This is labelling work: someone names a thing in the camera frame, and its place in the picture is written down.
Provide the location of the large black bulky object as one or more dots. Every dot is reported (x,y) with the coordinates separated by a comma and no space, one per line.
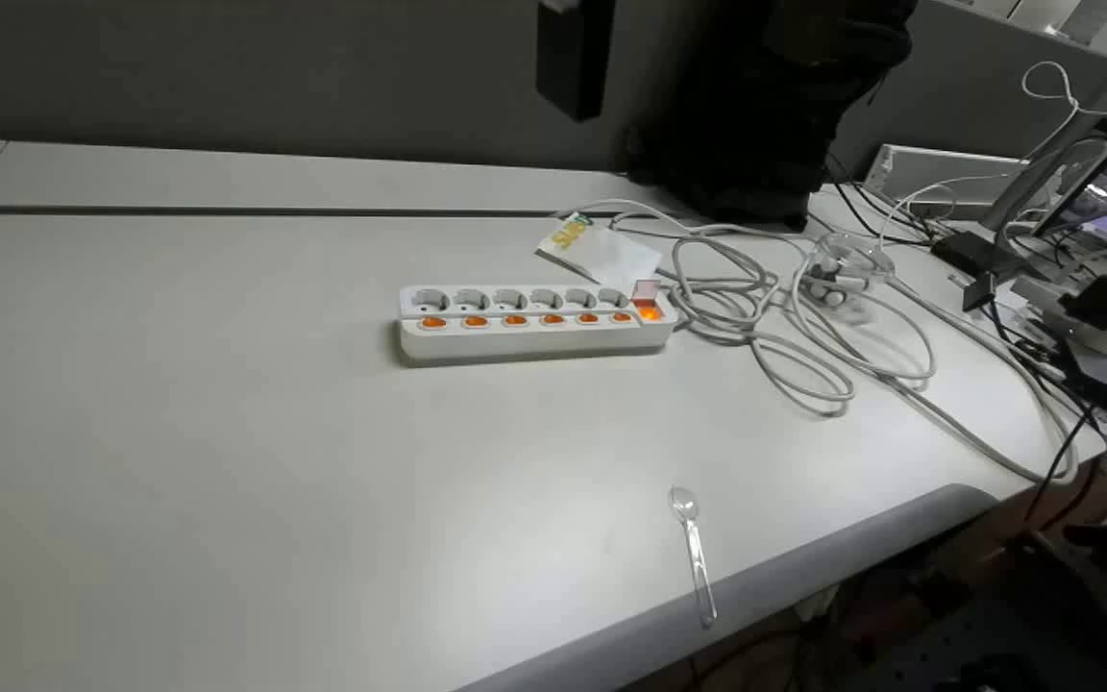
(765,103)

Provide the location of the clear plastic wrapped item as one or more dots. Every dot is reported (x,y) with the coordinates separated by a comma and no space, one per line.
(839,276)

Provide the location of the white six-socket power strip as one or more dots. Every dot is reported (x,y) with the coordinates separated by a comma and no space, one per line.
(536,335)

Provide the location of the clear plastic spoon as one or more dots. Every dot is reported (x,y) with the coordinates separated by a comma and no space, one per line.
(698,545)

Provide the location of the white paper card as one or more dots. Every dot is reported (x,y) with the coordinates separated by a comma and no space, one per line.
(604,254)

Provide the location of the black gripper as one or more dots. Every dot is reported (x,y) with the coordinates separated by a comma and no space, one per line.
(573,61)

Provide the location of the black camera stand clamp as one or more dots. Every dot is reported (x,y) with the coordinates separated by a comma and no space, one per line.
(1066,315)

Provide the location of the grey metal tray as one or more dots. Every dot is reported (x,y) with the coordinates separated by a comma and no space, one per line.
(942,176)

